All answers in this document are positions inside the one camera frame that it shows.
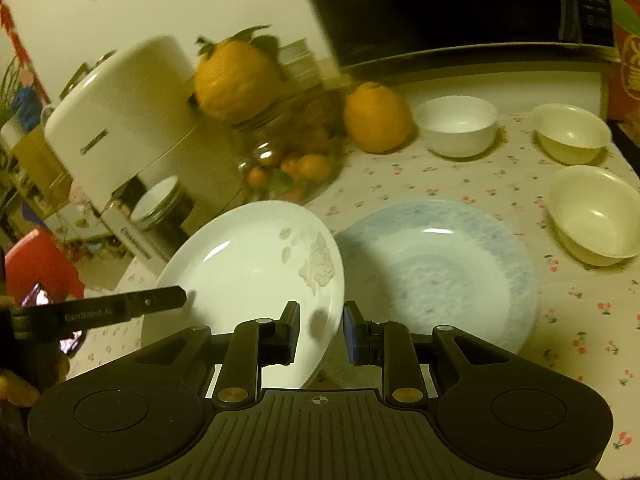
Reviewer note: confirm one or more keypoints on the glass jar of small oranges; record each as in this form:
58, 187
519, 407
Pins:
294, 149

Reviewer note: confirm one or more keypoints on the white ceramic bowl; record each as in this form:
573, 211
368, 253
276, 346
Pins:
457, 126

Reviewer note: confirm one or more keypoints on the black microwave oven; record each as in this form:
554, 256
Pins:
363, 32

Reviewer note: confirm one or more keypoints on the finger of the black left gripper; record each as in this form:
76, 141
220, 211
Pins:
50, 322

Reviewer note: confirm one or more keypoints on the orange citrus on table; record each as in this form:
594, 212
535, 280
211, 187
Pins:
377, 118

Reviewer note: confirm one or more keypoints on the cream plastic bowl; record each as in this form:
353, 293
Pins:
569, 134
595, 215

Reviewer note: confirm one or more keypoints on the large pomelo on jar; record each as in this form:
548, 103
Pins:
239, 77

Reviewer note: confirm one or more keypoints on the red stool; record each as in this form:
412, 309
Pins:
36, 260

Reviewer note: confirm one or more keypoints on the white plate with flower print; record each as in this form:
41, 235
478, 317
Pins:
249, 263

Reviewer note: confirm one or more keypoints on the red printed box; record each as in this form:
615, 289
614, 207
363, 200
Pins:
623, 90

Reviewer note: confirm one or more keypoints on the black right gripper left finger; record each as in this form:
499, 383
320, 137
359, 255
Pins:
254, 345

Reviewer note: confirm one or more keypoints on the white Changhong air fryer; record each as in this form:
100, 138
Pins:
132, 122

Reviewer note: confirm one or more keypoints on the blue patterned plate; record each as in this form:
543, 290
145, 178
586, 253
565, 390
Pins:
432, 262

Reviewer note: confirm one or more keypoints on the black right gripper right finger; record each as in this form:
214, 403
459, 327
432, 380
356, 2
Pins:
389, 347

